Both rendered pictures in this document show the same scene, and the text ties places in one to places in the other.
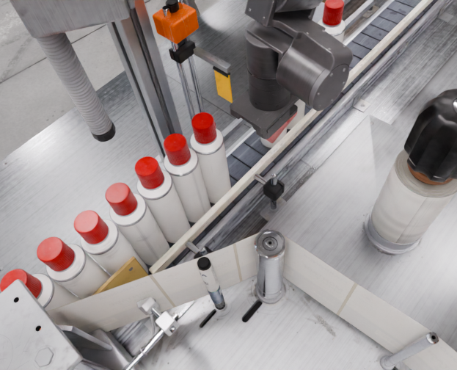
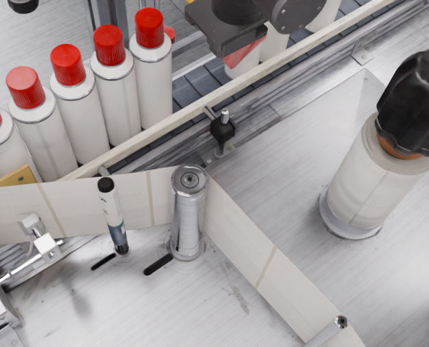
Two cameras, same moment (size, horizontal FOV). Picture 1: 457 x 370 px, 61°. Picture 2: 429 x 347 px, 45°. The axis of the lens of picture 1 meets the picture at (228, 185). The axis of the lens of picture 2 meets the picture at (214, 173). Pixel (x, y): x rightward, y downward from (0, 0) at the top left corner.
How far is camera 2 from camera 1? 0.07 m
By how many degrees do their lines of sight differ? 4
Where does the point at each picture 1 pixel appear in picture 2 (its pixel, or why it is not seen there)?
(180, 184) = (105, 91)
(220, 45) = not seen: outside the picture
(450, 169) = (416, 140)
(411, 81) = not seen: outside the picture
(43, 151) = not seen: outside the picture
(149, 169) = (67, 59)
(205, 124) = (151, 23)
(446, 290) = (391, 291)
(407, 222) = (363, 198)
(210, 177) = (147, 93)
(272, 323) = (178, 284)
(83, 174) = not seen: outside the picture
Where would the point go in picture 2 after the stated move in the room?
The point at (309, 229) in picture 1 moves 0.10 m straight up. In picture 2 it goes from (253, 186) to (264, 150)
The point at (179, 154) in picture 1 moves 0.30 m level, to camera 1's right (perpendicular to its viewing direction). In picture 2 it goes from (109, 51) to (377, 71)
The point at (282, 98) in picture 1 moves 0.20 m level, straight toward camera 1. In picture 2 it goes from (248, 12) to (191, 171)
